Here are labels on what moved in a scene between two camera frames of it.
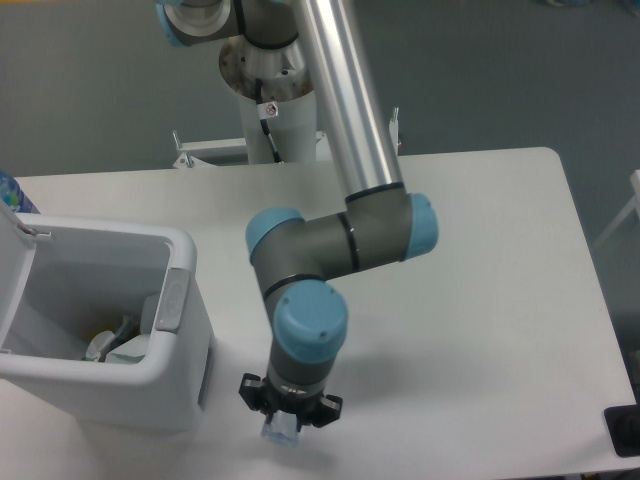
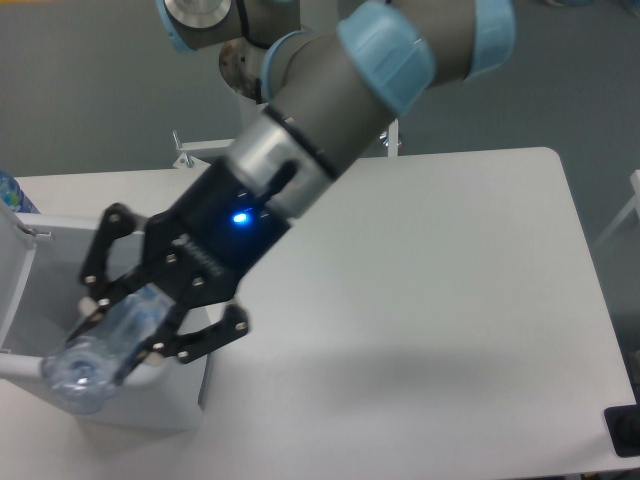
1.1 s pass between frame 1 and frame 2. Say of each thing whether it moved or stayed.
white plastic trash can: stayed
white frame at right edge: stayed
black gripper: moved
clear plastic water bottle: moved
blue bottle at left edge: stayed
